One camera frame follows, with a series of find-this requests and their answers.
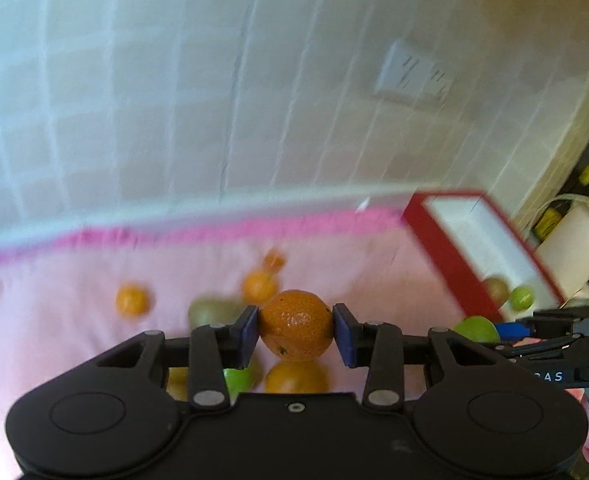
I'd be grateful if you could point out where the brown kiwi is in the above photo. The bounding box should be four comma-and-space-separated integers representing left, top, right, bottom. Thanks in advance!
483, 276, 511, 308
188, 297, 246, 330

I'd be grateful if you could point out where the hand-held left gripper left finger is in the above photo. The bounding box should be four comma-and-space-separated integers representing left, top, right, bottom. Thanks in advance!
96, 304, 260, 409

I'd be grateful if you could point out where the red box with white lining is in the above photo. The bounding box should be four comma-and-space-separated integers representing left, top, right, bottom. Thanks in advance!
403, 189, 565, 323

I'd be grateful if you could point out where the pink cloth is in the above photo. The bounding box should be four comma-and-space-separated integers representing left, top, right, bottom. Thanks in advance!
0, 207, 505, 480

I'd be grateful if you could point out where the green lime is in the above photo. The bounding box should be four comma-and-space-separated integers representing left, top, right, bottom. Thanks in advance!
453, 316, 500, 344
223, 366, 256, 403
511, 285, 535, 311

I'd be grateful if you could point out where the white plastic jug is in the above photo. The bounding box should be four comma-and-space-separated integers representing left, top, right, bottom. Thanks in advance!
533, 194, 589, 306

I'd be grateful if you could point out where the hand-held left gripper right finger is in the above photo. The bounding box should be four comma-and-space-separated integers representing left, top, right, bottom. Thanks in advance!
332, 302, 506, 409

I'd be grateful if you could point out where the white wall socket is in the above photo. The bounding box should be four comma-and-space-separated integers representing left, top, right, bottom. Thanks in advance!
373, 39, 456, 109

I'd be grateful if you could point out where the yellow and black object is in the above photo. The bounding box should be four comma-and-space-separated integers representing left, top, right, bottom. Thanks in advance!
533, 208, 563, 241

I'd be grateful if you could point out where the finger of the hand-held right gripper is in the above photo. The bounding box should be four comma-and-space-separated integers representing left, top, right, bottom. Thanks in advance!
497, 336, 578, 361
495, 306, 589, 342

